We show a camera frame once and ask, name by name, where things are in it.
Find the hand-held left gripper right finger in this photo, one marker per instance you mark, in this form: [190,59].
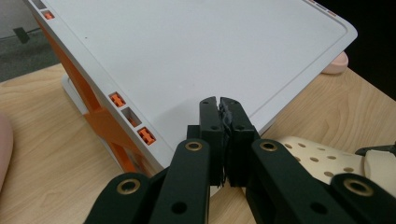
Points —
[239,146]

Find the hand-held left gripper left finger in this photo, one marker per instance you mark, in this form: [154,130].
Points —
[213,140]

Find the cream perforated clog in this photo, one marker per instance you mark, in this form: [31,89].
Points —
[311,155]

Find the pink slide slipper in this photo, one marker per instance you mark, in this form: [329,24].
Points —
[336,63]

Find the white orange two-tier shoe rack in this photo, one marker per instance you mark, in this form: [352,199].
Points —
[186,46]

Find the black floor tape strip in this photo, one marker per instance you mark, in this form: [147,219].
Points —
[21,34]

